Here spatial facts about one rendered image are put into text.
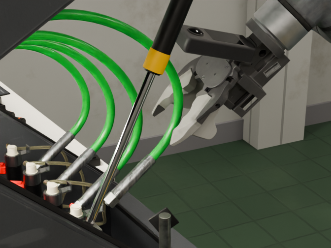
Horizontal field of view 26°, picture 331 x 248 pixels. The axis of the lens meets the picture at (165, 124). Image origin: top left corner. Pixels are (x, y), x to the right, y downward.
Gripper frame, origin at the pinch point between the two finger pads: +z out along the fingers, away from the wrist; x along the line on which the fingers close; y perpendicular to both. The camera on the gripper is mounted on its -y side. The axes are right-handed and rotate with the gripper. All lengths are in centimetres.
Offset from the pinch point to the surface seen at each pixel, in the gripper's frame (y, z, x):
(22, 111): 21, 37, 67
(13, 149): -5.4, 23.5, 16.1
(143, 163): 0.1, 6.1, -3.2
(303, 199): 202, 24, 129
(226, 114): 197, 29, 202
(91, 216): -27.0, 2.0, -34.5
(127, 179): -0.6, 9.2, -4.2
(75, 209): -5.5, 16.4, -6.5
